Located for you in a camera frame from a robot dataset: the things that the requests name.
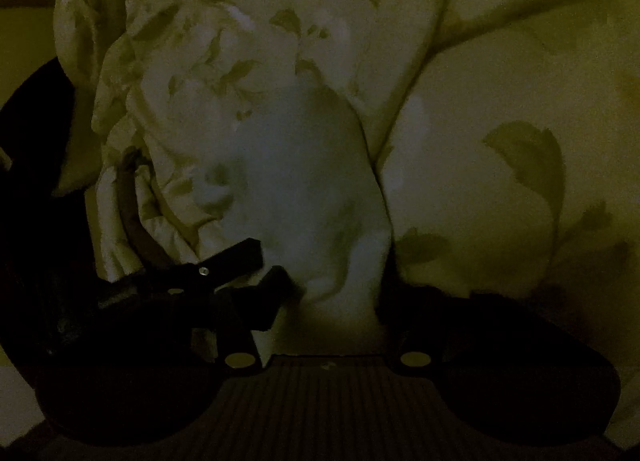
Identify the small pale blue garment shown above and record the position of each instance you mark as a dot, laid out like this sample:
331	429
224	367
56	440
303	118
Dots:
296	176

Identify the floral patterned cream duvet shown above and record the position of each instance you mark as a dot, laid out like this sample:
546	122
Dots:
504	134

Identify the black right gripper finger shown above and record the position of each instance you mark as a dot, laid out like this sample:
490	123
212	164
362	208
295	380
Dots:
196	317

